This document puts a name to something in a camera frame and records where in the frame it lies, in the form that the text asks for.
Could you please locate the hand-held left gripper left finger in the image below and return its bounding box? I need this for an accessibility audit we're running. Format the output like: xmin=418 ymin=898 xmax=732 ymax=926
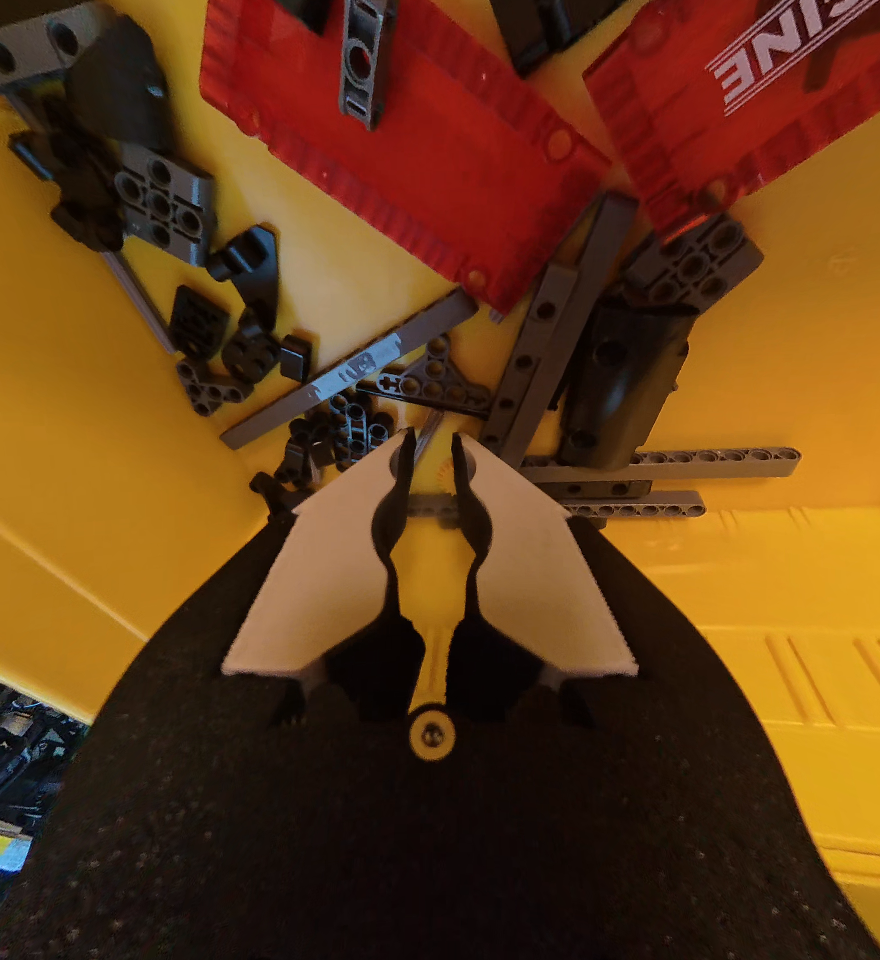
xmin=221 ymin=427 xmax=428 ymax=723

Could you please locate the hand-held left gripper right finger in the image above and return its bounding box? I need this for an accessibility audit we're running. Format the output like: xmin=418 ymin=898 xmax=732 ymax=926
xmin=446 ymin=432 xmax=641 ymax=721

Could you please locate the grey axle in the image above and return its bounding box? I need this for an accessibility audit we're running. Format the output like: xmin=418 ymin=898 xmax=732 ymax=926
xmin=412 ymin=408 xmax=447 ymax=462
xmin=98 ymin=251 xmax=180 ymax=355

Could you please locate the yellow bin with red panels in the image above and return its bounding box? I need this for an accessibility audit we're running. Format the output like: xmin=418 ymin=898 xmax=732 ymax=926
xmin=0 ymin=0 xmax=880 ymax=960

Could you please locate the dark flat beam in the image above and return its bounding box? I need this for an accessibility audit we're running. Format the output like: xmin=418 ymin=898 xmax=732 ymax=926
xmin=537 ymin=480 xmax=653 ymax=501

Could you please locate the long grey holed beam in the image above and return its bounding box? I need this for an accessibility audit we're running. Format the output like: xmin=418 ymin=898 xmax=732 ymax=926
xmin=522 ymin=447 xmax=803 ymax=486
xmin=407 ymin=491 xmax=709 ymax=528

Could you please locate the cluster of small black connectors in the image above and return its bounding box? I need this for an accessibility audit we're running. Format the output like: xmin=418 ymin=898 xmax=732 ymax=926
xmin=251 ymin=390 xmax=398 ymax=519

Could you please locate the large black curved shell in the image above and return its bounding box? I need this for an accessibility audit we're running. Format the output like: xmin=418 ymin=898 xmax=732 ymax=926
xmin=560 ymin=300 xmax=701 ymax=471

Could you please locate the dark grey angled beam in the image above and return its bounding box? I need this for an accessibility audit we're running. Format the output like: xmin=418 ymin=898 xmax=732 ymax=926
xmin=176 ymin=357 xmax=255 ymax=418

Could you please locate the dark grey triangle beam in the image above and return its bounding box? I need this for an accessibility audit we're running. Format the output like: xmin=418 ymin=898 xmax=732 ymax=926
xmin=356 ymin=335 xmax=495 ymax=419

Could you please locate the round dark holed piece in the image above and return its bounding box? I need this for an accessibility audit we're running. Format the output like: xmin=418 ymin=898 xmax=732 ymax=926
xmin=221 ymin=309 xmax=284 ymax=384

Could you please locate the long grey printed tile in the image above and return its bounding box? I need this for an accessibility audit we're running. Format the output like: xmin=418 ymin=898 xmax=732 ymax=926
xmin=218 ymin=287 xmax=481 ymax=451

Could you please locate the small black holed plate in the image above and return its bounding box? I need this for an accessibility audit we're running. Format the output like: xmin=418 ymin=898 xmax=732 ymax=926
xmin=166 ymin=285 xmax=233 ymax=359

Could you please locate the black pin connector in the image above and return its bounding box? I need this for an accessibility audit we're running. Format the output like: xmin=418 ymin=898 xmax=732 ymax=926
xmin=206 ymin=225 xmax=281 ymax=331

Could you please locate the thick dark grey long beam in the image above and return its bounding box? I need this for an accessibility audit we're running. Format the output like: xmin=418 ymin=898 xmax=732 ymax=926
xmin=477 ymin=191 xmax=641 ymax=468

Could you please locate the dark grey holed block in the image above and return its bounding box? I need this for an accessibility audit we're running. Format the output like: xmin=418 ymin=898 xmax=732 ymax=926
xmin=113 ymin=142 xmax=218 ymax=269

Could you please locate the dark grey holed brick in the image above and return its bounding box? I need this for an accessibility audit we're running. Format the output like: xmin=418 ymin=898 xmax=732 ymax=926
xmin=620 ymin=213 xmax=765 ymax=314

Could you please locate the plain red transparent panel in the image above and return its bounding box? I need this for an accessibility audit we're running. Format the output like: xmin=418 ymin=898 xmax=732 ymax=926
xmin=200 ymin=0 xmax=612 ymax=315

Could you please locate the black chunky piece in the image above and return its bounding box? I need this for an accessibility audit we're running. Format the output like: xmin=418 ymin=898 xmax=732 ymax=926
xmin=8 ymin=97 xmax=128 ymax=254

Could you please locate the printed red transparent panel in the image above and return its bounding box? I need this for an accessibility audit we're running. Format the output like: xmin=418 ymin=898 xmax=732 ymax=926
xmin=582 ymin=0 xmax=880 ymax=235

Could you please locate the short grey thin beam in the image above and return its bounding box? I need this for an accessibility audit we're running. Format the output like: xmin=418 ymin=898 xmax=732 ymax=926
xmin=337 ymin=0 xmax=400 ymax=132

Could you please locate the black curved panel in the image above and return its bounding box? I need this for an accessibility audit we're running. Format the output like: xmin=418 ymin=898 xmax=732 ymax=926
xmin=65 ymin=15 xmax=175 ymax=151

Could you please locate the small black tile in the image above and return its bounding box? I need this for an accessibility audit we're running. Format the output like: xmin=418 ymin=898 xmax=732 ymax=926
xmin=275 ymin=0 xmax=334 ymax=35

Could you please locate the light grey connector piece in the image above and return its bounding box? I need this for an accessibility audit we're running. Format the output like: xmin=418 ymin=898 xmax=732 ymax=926
xmin=0 ymin=3 xmax=115 ymax=93

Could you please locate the black frame piece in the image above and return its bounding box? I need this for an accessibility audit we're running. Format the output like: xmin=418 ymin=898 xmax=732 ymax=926
xmin=488 ymin=0 xmax=625 ymax=76

